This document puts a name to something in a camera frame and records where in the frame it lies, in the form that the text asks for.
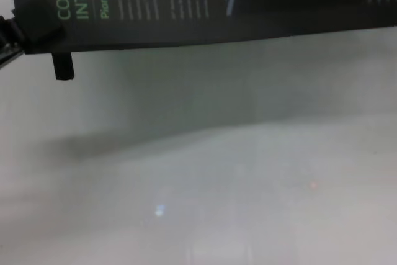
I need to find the black tape frame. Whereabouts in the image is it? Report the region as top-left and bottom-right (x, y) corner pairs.
(51, 51), (76, 81)

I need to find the black company introduction poster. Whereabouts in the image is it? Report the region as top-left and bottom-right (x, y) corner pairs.
(9, 0), (397, 55)

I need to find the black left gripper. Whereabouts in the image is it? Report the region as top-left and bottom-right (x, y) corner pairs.
(0, 0), (67, 69)

